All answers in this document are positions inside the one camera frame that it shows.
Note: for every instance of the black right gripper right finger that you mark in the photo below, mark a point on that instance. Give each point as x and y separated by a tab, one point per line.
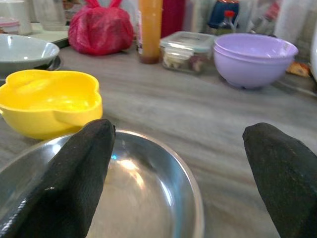
284	178

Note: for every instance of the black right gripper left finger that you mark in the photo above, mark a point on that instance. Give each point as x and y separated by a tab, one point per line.
67	178

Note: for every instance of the yellow flower-shaped plastic bowl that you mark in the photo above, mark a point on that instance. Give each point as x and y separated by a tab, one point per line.
37	116

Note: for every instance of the orange snack packet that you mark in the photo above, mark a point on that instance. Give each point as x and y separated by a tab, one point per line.
298	69

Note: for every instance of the lilac plastic bowl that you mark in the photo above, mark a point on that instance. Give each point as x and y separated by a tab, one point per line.
255	45
247	72

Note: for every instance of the pale grey ceramic bowl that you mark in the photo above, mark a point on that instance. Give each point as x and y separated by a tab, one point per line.
19	52

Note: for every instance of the pale green tray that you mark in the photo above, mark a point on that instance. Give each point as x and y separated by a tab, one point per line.
55	37

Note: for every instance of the red knotted plastic bag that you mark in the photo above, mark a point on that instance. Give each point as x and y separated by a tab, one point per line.
101	29

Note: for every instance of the clear lidded food container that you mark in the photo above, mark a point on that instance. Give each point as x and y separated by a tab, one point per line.
185	49

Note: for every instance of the pink-rimmed lidded container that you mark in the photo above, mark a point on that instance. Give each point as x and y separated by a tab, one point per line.
8	26

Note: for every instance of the clear glass jug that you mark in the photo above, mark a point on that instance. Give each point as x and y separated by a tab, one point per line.
49	15

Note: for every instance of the dark red-capped sauce bottle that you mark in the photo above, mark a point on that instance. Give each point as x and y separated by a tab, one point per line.
227	23

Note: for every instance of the tall orange sauce bottle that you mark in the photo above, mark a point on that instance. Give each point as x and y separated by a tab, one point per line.
149	29

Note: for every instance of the blue container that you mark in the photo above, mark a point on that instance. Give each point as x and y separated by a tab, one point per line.
223	10

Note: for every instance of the dark red canister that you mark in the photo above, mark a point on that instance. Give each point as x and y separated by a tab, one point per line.
173	17

